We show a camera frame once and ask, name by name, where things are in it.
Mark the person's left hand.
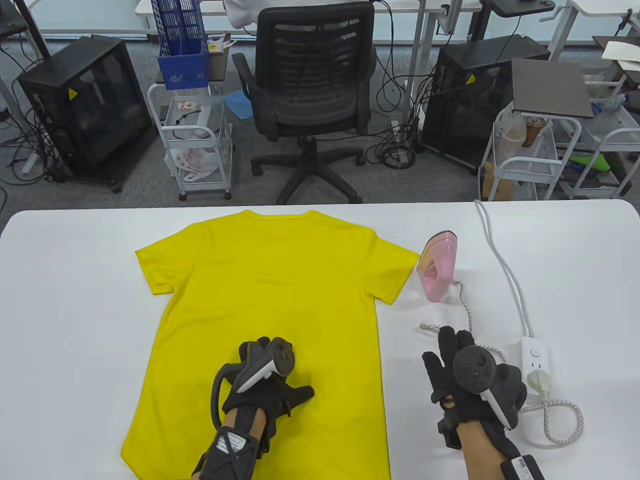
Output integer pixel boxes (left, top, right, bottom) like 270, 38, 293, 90
222, 336, 316, 453

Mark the person's right hand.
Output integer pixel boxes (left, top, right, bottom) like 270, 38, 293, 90
422, 326, 528, 448

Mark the braided white iron cord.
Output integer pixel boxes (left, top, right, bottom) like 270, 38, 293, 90
419, 281, 585, 446

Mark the pink electric iron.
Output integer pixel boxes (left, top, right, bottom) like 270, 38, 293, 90
417, 230, 457, 303

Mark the yellow t-shirt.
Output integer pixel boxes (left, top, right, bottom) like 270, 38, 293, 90
120, 210, 421, 480

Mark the person's left forearm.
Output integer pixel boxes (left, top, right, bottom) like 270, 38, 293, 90
220, 406, 266, 451

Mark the person's right forearm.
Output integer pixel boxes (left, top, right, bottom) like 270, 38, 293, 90
457, 419, 521, 480

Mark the black white hand controller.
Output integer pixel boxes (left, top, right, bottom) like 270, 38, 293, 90
452, 344, 513, 431
210, 337, 297, 426

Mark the brown cardboard box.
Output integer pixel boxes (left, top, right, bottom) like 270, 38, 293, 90
482, 162, 516, 201

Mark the white table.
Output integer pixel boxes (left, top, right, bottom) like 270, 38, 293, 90
0, 199, 640, 480

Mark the translucent white container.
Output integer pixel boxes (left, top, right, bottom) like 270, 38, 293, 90
499, 117, 527, 158

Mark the white red plastic bag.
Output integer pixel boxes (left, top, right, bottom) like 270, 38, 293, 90
165, 147, 219, 182

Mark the white floor power strip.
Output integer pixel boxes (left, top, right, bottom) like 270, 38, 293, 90
390, 119, 408, 166

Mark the brown coffee cup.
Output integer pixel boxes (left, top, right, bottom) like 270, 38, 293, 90
520, 115, 548, 148

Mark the green plastic object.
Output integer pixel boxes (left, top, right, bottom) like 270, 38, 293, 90
570, 154, 612, 173

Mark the black computer case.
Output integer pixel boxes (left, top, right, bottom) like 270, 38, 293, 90
17, 35, 153, 193
420, 35, 551, 173

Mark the blue plastic sheet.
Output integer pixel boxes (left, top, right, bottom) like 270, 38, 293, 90
223, 90, 253, 120

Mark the black mesh office chair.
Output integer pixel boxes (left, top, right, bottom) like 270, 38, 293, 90
231, 1, 378, 205

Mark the blue file rack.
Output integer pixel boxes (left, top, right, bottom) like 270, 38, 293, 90
150, 0, 211, 91

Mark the black desk stand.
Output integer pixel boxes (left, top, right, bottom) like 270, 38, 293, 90
470, 0, 557, 42

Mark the beige paper folder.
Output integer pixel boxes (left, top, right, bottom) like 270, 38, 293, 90
600, 40, 640, 73

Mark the white crank desk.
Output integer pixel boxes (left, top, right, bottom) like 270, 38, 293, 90
537, 0, 640, 61

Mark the black caged wrist camera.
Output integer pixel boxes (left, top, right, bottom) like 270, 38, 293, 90
191, 426, 262, 480

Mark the white power strip cable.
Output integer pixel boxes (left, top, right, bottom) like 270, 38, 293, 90
472, 200, 538, 338

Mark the black box wrist camera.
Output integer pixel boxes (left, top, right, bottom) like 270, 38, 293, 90
500, 454, 546, 480

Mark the black cable bundle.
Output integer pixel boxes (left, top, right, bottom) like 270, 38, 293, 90
365, 135, 416, 171

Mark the white wire cart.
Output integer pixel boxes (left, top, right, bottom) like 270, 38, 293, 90
560, 90, 640, 200
147, 82, 235, 201
477, 102, 583, 202

